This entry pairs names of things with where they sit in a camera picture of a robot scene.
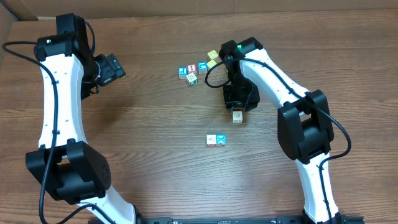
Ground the wooden O block green side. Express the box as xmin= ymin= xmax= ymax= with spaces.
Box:
xmin=232 ymin=111 xmax=243 ymax=123

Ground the blue X letter block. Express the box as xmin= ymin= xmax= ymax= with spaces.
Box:
xmin=216 ymin=134 xmax=226 ymax=146

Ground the wooden block red side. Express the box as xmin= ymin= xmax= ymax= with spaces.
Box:
xmin=206 ymin=134 xmax=216 ymax=147

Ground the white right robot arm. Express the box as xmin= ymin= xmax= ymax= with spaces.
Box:
xmin=219 ymin=37 xmax=340 ymax=223

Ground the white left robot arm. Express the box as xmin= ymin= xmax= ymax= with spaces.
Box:
xmin=25 ymin=13 xmax=137 ymax=223

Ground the yellow block near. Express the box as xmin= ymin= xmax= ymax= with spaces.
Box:
xmin=206 ymin=60 xmax=217 ymax=70

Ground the yellow block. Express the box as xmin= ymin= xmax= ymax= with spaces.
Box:
xmin=206 ymin=60 xmax=217 ymax=70
xmin=207 ymin=50 xmax=220 ymax=62

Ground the blue J letter block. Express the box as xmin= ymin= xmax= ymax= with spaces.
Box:
xmin=197 ymin=61 xmax=208 ymax=74

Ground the yellow block far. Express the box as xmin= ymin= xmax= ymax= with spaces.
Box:
xmin=207 ymin=50 xmax=220 ymax=62

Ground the wooden W block green side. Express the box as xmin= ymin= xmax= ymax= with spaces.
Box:
xmin=186 ymin=73 xmax=198 ymax=86

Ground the red I letter block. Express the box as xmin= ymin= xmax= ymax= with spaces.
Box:
xmin=187 ymin=64 xmax=197 ymax=74

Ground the blue P letter block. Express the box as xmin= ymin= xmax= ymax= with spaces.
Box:
xmin=178 ymin=67 xmax=188 ymax=80

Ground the brown cardboard wall panel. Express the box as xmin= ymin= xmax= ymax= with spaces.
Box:
xmin=1 ymin=0 xmax=397 ymax=21

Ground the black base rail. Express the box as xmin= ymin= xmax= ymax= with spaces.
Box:
xmin=88 ymin=216 xmax=364 ymax=224

